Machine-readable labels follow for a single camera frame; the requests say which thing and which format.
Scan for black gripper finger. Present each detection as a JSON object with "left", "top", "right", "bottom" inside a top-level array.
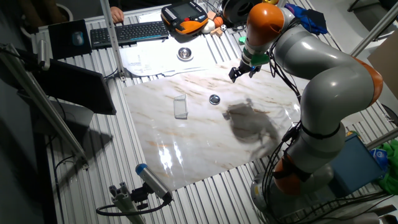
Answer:
[
  {"left": 248, "top": 65, "right": 262, "bottom": 78},
  {"left": 228, "top": 67, "right": 244, "bottom": 83}
]

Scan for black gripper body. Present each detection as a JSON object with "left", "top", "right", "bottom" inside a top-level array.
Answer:
[{"left": 238, "top": 58, "right": 261, "bottom": 75}]

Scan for bare person hand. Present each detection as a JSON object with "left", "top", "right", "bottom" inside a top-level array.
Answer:
[{"left": 110, "top": 6, "right": 125, "bottom": 25}]

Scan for metal bowl with white rim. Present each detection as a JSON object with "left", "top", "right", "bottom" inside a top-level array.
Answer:
[{"left": 176, "top": 47, "right": 194, "bottom": 62}]

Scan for white toy egg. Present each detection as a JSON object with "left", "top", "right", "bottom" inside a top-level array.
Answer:
[{"left": 201, "top": 19, "right": 216, "bottom": 34}]

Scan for black round spool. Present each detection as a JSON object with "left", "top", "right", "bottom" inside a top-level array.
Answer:
[{"left": 222, "top": 0, "right": 254, "bottom": 25}]

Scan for dark blue cloth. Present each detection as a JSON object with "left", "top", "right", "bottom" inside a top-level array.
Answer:
[{"left": 284, "top": 2, "right": 328, "bottom": 35}]

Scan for orange and black teach pendant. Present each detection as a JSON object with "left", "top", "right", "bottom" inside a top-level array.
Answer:
[{"left": 160, "top": 1, "right": 209, "bottom": 35}]

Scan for white marble pattern sheet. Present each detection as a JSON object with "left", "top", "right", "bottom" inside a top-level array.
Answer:
[{"left": 123, "top": 58, "right": 364, "bottom": 191}]

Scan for white printed paper sheets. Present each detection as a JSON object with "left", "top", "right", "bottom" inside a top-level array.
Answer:
[{"left": 119, "top": 35, "right": 218, "bottom": 78}]

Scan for black computer keyboard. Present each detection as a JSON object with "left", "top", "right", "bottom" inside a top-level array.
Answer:
[{"left": 90, "top": 21, "right": 170, "bottom": 50}]

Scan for brown cardboard box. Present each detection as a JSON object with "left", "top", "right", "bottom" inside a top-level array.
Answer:
[{"left": 367, "top": 39, "right": 398, "bottom": 100}]

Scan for blue metal box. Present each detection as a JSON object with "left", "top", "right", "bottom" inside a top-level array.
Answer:
[{"left": 329, "top": 133, "right": 386, "bottom": 198}]

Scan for blue and white packet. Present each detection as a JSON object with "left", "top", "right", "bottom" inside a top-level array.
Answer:
[{"left": 369, "top": 148, "right": 389, "bottom": 170}]

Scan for black flat monitor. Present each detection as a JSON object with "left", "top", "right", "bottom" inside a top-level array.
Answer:
[{"left": 30, "top": 58, "right": 118, "bottom": 116}]

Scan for grey computer mouse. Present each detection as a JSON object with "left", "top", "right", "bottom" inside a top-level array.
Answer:
[{"left": 72, "top": 30, "right": 85, "bottom": 47}]

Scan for short aluminium profile stub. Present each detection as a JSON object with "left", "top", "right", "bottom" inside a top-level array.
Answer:
[{"left": 108, "top": 182, "right": 146, "bottom": 224}]

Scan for green cloth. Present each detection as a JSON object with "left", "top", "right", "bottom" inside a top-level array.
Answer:
[{"left": 377, "top": 141, "right": 398, "bottom": 195}]

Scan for black mouse pad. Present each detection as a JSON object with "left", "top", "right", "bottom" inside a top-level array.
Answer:
[{"left": 48, "top": 19, "right": 93, "bottom": 60}]

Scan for green wrist mount plate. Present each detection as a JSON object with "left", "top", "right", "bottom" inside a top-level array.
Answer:
[{"left": 238, "top": 36, "right": 270, "bottom": 67}]

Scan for white wire mesh basket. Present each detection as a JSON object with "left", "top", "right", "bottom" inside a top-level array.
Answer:
[{"left": 173, "top": 93, "right": 189, "bottom": 120}]

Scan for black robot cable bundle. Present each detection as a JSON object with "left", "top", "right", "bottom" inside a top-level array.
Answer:
[{"left": 261, "top": 18, "right": 398, "bottom": 224}]

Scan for aluminium frame post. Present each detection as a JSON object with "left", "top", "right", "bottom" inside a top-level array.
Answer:
[
  {"left": 99, "top": 0, "right": 127, "bottom": 82},
  {"left": 365, "top": 127, "right": 398, "bottom": 150},
  {"left": 0, "top": 43, "right": 90, "bottom": 170},
  {"left": 350, "top": 1, "right": 398, "bottom": 57}
]

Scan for silver camera with blue cap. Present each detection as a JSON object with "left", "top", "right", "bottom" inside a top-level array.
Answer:
[{"left": 135, "top": 163, "right": 174, "bottom": 202}]

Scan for black camera bracket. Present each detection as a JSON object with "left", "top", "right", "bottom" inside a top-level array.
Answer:
[{"left": 130, "top": 183, "right": 150, "bottom": 211}]

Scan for black camera cable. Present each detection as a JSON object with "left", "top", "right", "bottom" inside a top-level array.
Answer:
[{"left": 95, "top": 198, "right": 172, "bottom": 217}]

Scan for silver bar camera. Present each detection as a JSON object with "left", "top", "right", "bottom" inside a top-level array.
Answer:
[{"left": 37, "top": 39, "right": 50, "bottom": 71}]

